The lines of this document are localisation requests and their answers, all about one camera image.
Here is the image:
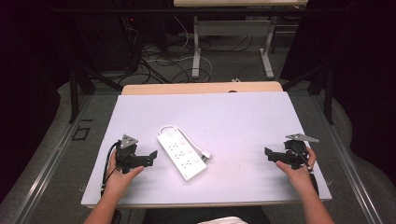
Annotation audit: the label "wooden table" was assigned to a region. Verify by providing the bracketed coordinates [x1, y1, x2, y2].
[120, 80, 285, 96]

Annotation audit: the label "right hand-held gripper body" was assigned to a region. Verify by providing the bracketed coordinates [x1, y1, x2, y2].
[274, 133, 320, 171]

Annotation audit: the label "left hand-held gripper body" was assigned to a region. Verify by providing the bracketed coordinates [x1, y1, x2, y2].
[115, 133, 150, 175]

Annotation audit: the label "dark equipment cabinet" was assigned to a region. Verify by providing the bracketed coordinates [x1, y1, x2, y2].
[73, 14, 143, 73]

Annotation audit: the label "person's right hand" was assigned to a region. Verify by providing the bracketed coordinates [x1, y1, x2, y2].
[275, 147, 318, 188]

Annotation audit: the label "white power strip cable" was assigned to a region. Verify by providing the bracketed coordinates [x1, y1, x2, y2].
[159, 124, 206, 157]

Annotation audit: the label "person's left hand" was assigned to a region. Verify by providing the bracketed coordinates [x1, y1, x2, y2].
[104, 152, 145, 198]

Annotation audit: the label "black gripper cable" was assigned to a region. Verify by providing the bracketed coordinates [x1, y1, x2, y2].
[292, 145, 320, 196]
[100, 140, 121, 198]

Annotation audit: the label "black curtain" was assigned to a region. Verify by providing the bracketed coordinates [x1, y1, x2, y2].
[279, 0, 396, 188]
[0, 0, 76, 203]

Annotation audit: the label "metal floor rail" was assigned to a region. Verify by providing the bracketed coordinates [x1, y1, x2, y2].
[11, 94, 93, 224]
[309, 94, 385, 224]

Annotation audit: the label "black horizontal bar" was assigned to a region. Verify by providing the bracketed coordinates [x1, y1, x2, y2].
[51, 7, 348, 17]

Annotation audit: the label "bundle of black floor cables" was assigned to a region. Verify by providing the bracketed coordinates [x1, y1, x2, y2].
[120, 17, 195, 85]

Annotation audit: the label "white desk with metal legs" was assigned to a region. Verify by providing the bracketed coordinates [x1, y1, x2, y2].
[173, 0, 309, 80]

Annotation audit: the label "black metal stand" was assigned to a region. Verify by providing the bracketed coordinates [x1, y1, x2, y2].
[281, 62, 334, 126]
[68, 60, 124, 124]

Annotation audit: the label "white table mat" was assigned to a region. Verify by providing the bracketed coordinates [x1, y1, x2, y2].
[80, 91, 332, 208]

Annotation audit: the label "white power strip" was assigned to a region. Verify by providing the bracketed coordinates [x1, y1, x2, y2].
[156, 128, 208, 182]

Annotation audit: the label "person's white shirt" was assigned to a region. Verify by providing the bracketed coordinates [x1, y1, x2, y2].
[197, 216, 249, 224]

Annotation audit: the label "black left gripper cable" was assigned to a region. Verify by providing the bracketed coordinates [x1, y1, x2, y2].
[100, 140, 121, 198]

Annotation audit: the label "white floor cable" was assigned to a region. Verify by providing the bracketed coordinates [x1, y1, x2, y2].
[145, 55, 215, 84]

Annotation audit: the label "person's dark pants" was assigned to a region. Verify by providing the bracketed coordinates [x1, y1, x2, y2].
[142, 206, 271, 224]

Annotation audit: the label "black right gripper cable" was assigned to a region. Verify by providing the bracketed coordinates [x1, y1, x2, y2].
[292, 145, 320, 196]

